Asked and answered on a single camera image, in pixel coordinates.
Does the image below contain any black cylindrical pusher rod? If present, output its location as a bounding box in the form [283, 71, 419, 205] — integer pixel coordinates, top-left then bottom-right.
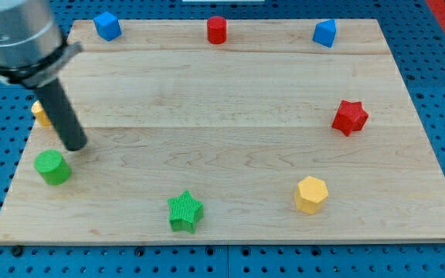
[33, 79, 87, 151]

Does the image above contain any green cylinder block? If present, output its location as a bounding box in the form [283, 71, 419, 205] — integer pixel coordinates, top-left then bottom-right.
[34, 150, 72, 185]

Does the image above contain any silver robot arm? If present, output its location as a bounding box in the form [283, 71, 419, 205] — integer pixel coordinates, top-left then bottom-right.
[0, 0, 87, 151]

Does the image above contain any wooden board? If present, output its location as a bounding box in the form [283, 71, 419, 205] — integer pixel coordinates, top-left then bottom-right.
[0, 19, 445, 246]

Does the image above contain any yellow block behind rod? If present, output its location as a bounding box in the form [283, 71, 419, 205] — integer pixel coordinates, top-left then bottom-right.
[31, 100, 52, 127]

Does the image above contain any blue cube block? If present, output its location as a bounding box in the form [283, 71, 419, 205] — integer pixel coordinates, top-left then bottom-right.
[93, 12, 122, 41]

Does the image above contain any red cylinder block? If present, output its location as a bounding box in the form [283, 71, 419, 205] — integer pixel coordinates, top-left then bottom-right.
[206, 16, 227, 44]

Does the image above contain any green star block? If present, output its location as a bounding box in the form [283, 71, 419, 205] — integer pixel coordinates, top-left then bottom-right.
[167, 191, 204, 234]

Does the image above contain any yellow hexagon block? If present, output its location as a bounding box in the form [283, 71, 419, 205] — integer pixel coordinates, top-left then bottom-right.
[294, 176, 329, 215]

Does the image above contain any blue triangular prism block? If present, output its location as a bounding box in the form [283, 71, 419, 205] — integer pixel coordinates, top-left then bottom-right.
[312, 19, 337, 48]

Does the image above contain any red star block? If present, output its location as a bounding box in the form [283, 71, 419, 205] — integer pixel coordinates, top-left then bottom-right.
[331, 100, 369, 137]

